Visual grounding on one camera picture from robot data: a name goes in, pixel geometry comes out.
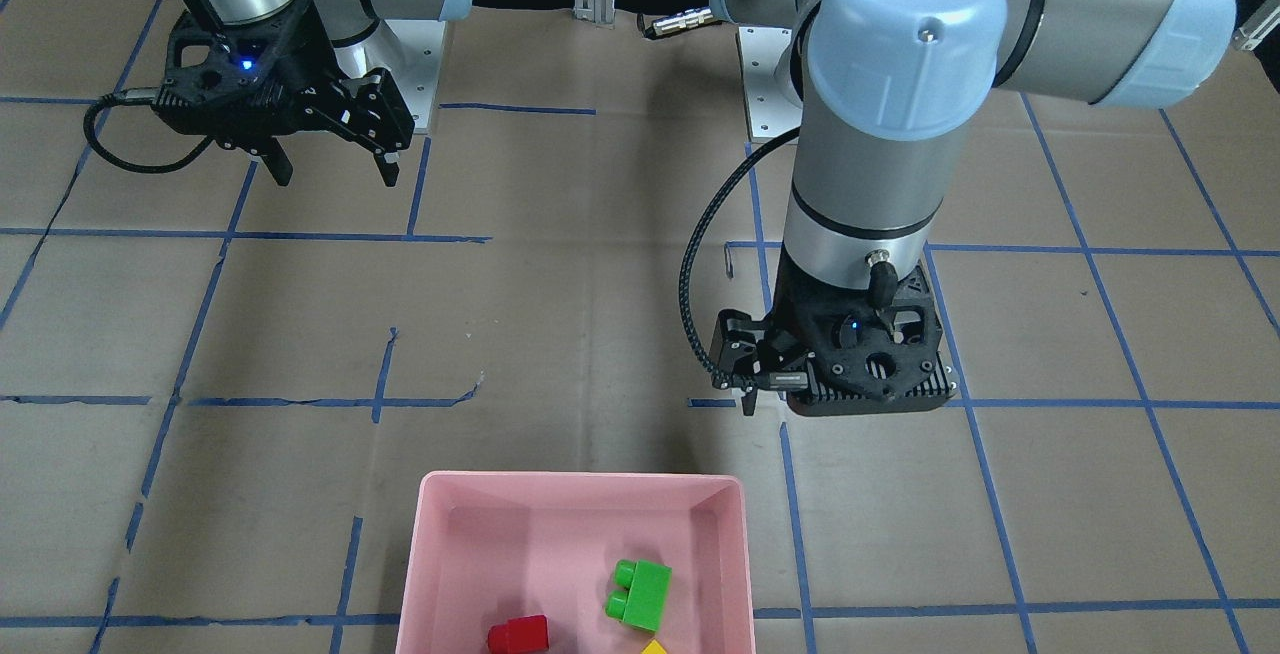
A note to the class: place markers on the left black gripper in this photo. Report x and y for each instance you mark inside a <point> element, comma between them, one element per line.
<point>748,346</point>

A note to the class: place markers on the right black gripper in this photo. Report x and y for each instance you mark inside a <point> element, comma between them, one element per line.
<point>303,71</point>

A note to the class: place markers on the green toy block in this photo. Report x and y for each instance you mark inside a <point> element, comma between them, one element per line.
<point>639,597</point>

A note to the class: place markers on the red toy block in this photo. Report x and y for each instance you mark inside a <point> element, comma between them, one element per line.
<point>520,635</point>

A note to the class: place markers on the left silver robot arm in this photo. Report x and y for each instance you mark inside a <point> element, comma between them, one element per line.
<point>887,90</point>

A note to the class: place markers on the pink plastic box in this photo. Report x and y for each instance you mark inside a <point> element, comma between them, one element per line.
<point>491,546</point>

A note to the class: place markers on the brown paper table mat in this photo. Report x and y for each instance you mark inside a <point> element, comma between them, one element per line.
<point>220,395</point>

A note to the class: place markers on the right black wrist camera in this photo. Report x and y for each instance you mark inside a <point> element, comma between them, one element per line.
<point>247,82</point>

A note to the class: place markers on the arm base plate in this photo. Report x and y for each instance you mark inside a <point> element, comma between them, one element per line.
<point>771,103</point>
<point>421,48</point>

